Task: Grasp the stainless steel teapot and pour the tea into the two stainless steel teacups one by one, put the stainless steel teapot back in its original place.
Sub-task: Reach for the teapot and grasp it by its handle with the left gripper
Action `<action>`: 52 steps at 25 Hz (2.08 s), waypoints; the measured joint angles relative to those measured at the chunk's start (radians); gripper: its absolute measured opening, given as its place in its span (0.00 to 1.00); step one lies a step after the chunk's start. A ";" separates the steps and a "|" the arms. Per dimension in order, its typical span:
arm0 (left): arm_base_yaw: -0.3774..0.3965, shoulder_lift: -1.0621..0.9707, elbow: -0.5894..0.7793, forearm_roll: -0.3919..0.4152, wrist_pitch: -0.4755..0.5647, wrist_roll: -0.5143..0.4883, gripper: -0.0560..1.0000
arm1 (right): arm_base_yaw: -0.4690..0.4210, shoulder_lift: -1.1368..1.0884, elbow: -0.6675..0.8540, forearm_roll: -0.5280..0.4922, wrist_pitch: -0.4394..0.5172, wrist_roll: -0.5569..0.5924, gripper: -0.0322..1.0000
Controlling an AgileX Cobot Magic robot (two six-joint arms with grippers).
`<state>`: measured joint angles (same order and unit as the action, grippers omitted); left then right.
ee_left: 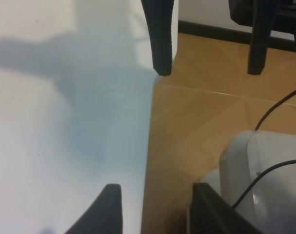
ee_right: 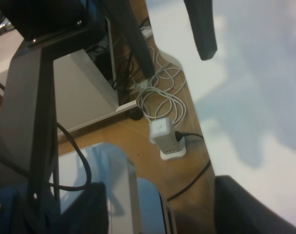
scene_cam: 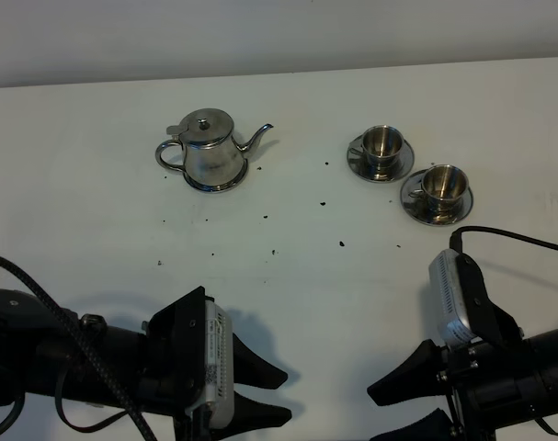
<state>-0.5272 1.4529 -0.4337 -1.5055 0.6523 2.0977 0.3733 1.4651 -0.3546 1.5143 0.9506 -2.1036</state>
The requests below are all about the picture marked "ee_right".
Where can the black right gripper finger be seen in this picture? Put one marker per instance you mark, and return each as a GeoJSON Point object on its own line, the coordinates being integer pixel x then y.
{"type": "Point", "coordinates": [238, 212]}

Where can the white cabinet box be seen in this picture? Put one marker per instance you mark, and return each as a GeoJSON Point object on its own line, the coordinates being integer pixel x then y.
{"type": "Point", "coordinates": [83, 95]}

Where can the white tower power strip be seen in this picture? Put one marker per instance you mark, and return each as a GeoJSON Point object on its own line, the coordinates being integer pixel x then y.
{"type": "Point", "coordinates": [162, 133]}

